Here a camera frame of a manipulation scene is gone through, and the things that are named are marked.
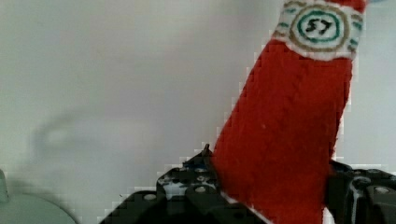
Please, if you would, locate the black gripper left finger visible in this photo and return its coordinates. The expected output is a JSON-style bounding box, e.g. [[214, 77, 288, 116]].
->
[[99, 146, 267, 224]]

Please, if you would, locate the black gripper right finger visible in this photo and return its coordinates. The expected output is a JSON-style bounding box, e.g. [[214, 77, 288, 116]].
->
[[325, 161, 396, 224]]

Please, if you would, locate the red felt ketchup bottle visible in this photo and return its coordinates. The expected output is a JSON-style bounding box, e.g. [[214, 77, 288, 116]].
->
[[212, 0, 368, 224]]

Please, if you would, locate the green metal cup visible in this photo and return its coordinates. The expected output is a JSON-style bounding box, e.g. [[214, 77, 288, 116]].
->
[[0, 172, 78, 224]]

